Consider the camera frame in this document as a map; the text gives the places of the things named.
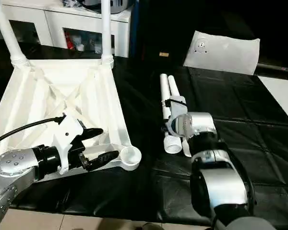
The white plastic table leg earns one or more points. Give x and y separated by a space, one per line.
174 86
106 31
7 33
164 88

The white plastic table top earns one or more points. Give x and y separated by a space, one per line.
26 100

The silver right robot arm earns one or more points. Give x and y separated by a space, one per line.
218 172

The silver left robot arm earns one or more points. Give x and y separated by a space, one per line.
12 167

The small yellow label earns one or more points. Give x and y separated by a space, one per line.
164 54

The black work mat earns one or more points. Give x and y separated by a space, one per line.
242 148

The dark right robot foot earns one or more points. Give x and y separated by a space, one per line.
153 226

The black cabinet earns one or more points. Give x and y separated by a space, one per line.
158 26

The white cabinet with glass doors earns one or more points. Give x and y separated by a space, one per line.
55 19

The white flat panel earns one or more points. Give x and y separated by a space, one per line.
280 95

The black bar with red mark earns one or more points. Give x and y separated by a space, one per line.
278 67

